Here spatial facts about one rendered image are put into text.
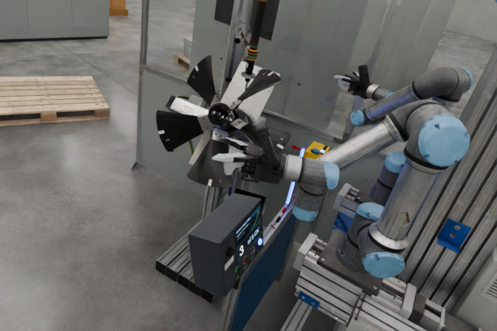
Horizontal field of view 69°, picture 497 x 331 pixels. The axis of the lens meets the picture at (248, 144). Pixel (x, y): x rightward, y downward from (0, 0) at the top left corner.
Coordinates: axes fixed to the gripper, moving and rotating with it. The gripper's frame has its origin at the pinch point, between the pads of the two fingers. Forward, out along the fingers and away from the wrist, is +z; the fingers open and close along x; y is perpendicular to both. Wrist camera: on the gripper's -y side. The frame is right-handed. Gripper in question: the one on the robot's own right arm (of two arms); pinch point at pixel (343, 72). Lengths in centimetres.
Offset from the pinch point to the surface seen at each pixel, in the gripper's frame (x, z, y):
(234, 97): -48, 36, 20
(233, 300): -100, -55, 61
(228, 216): -108, -60, 7
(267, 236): -75, -41, 50
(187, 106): -75, 41, 23
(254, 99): -40, 26, 19
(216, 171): -81, -4, 36
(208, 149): -82, 3, 28
